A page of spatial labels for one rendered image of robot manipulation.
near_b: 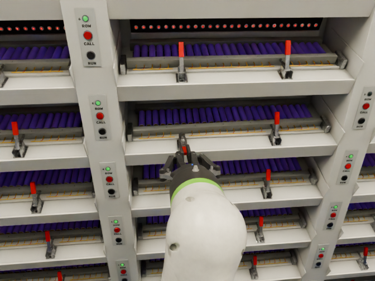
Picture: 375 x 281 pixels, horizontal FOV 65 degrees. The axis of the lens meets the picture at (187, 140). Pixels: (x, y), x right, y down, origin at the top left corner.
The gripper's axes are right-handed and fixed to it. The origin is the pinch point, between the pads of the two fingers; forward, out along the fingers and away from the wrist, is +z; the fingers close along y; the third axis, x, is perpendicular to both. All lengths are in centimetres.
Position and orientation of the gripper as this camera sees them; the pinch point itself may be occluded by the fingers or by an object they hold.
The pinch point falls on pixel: (184, 154)
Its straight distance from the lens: 73.7
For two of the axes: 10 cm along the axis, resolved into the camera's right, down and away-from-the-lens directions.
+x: -0.2, -9.6, -2.7
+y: 10.0, -0.4, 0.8
